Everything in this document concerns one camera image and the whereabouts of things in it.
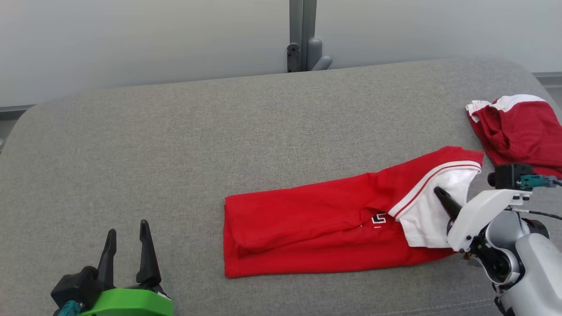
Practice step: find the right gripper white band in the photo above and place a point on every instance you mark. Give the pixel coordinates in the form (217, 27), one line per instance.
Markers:
(476, 217)

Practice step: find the dark grey post bracket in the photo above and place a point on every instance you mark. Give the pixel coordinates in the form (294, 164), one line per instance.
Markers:
(293, 57)

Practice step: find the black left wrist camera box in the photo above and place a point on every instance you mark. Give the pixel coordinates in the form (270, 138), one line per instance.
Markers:
(74, 283)

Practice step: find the red white shorts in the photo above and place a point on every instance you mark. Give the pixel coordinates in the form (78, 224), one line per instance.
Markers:
(522, 131)

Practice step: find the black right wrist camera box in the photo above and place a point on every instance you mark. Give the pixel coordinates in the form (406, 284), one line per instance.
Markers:
(511, 175)

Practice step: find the grey wall baseboard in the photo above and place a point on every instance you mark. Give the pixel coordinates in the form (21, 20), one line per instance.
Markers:
(549, 79)
(15, 108)

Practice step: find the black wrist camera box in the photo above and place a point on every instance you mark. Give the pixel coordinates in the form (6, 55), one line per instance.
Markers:
(74, 283)
(511, 175)

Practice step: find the red white basketball jersey shirt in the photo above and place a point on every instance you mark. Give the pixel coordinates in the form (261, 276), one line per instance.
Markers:
(307, 219)

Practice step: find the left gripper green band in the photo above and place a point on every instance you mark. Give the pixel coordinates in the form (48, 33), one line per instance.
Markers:
(131, 303)

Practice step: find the light grey rounded post fitting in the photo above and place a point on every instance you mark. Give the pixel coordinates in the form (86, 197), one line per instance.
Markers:
(315, 52)

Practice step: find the grey wall partition post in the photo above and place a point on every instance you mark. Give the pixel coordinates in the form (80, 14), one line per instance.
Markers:
(303, 22)

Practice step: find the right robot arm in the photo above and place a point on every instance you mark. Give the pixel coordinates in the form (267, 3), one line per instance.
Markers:
(535, 263)

